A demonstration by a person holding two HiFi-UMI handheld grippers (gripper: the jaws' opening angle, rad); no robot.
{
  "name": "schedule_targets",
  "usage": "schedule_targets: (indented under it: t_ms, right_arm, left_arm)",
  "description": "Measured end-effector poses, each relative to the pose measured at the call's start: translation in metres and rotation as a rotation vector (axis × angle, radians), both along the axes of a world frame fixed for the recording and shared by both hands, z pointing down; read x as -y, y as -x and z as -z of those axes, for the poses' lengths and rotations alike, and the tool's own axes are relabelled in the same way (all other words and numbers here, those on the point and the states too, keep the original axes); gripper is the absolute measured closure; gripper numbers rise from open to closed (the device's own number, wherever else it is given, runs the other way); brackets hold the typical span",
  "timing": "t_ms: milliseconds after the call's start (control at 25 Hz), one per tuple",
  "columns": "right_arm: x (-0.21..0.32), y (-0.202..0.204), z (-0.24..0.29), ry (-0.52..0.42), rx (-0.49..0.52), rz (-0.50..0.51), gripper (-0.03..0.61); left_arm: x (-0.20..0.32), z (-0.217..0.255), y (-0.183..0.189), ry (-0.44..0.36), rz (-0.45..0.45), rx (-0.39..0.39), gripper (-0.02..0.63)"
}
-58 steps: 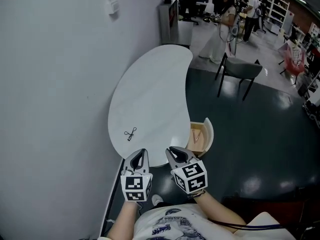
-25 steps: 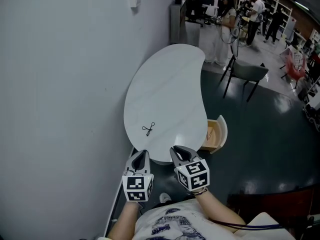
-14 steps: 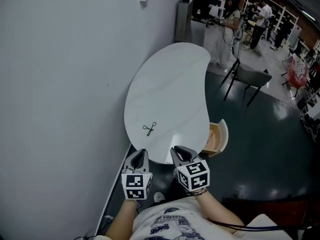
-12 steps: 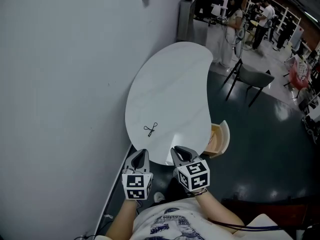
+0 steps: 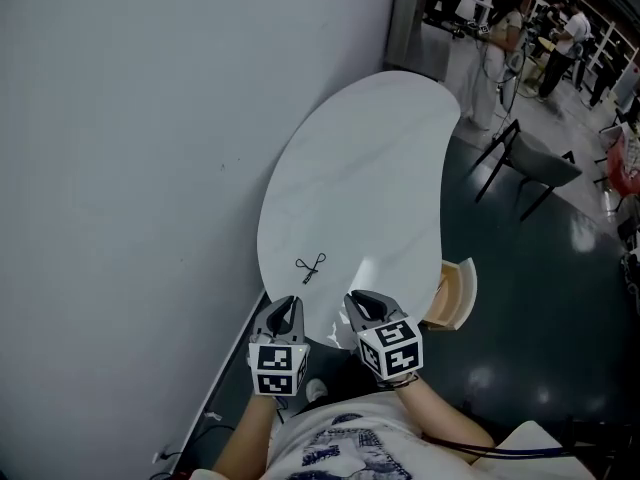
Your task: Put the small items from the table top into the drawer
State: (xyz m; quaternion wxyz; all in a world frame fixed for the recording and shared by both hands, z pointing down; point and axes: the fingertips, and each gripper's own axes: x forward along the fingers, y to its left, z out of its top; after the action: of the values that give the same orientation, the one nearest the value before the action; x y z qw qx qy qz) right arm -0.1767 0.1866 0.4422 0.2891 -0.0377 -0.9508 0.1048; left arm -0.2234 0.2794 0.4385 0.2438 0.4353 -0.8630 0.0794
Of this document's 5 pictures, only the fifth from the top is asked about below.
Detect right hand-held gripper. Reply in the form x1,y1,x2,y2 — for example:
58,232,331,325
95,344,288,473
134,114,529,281
343,289,425,383

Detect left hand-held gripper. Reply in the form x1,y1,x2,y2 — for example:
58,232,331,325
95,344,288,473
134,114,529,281
246,295,312,398

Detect small black cable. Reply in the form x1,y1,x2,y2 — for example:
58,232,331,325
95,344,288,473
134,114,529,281
294,251,328,286

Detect person's right forearm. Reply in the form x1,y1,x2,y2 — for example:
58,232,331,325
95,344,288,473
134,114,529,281
393,375,497,465

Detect person's left forearm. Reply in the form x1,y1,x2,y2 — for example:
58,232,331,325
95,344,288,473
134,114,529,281
211,393,282,475

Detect white marble table top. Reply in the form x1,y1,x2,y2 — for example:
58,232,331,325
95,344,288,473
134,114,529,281
256,70,462,351

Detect black wrist band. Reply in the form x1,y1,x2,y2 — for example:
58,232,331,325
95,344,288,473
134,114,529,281
377,371,420,390

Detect white printed t-shirt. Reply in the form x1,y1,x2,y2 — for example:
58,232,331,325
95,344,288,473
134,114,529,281
189,391,481,480

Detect white cloth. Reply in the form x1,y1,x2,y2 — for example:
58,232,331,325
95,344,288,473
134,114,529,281
472,419,589,480

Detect grey chair with black legs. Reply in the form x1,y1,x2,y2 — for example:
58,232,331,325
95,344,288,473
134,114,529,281
468,117,584,222

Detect grey cabinet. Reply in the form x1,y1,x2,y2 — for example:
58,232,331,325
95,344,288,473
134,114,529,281
383,0,452,82

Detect red mesh basket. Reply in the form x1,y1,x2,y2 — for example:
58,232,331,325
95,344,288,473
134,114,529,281
606,131,640,197

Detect white shelving rack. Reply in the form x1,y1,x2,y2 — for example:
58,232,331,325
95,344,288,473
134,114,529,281
528,0,640,97

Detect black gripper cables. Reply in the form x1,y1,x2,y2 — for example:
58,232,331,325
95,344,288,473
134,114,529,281
422,430,640,462

